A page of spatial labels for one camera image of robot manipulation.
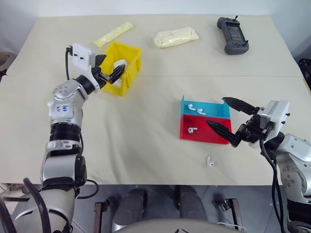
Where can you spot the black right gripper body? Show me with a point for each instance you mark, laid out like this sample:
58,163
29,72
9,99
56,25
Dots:
253,131

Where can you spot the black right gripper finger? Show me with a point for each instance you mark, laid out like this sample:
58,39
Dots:
240,105
222,131

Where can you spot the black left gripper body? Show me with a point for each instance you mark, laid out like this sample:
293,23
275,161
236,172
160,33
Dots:
100,75

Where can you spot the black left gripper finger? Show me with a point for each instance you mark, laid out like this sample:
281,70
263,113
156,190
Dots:
116,74
100,60

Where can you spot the white earbud charging case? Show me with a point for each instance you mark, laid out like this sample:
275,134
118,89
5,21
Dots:
119,63
118,83

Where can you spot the white earbud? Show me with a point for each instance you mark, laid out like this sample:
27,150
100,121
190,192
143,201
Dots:
190,131
210,163
200,111
191,107

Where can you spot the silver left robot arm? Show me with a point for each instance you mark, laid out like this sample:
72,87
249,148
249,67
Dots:
64,97

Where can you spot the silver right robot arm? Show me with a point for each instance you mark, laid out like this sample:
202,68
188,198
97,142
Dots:
294,148

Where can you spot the yellow plastic bin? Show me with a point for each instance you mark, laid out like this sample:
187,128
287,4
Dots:
131,63

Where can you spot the red open tray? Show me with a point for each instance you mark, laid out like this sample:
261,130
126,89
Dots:
201,136

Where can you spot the teal open tray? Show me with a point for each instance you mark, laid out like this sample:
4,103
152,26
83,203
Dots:
213,110

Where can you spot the long pale yellow bag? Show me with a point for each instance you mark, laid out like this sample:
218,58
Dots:
114,34

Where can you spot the clear bag of white grains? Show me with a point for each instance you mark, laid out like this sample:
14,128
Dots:
175,37

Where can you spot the dark grey handheld controller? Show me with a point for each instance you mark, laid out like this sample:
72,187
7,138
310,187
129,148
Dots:
233,36

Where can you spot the black background equipment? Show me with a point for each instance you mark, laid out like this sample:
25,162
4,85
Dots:
306,72

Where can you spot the rusty brown metal bar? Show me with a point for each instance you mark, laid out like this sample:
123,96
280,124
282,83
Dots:
98,216
236,213

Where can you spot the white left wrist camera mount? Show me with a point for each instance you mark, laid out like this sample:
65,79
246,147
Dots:
80,55

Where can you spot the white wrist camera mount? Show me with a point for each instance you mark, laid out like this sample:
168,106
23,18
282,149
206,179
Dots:
80,55
279,116

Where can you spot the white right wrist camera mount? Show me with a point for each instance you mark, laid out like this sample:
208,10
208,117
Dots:
279,116

